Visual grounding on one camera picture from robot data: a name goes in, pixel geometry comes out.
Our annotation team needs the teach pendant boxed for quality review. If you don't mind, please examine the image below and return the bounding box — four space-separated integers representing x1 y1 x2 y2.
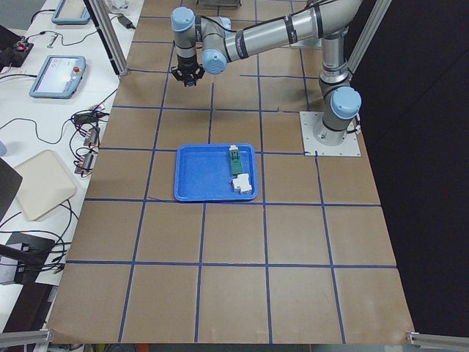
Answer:
29 55 86 99
51 0 90 25

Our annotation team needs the white circuit breaker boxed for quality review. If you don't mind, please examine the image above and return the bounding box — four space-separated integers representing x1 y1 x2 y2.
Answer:
231 173 253 194

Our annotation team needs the blue plastic tray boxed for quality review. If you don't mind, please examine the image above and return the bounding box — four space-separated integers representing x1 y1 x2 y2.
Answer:
174 143 259 202

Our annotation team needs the metal wire mesh shelf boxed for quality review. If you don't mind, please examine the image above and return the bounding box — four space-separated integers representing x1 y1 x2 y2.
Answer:
196 0 242 7

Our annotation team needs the near teach pendant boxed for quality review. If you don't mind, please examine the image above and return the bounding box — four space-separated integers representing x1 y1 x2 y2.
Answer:
29 55 86 99

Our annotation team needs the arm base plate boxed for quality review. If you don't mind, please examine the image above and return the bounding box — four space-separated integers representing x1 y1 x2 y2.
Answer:
300 111 361 157

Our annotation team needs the aluminium frame post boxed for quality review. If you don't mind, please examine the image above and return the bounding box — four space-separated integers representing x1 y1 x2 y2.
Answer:
84 0 128 77

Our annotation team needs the green terminal block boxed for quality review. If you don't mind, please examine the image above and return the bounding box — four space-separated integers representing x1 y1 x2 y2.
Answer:
229 145 243 175

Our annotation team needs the black power adapter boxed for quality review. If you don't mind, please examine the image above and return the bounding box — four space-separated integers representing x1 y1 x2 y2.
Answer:
117 15 135 29

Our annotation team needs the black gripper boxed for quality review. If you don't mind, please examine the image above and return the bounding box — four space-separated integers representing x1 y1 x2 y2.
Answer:
171 55 204 83

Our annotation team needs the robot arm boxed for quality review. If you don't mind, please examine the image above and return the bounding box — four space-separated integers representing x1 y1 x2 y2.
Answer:
170 1 361 147

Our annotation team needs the far teach pendant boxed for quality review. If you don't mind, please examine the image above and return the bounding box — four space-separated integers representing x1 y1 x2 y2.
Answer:
51 0 90 25

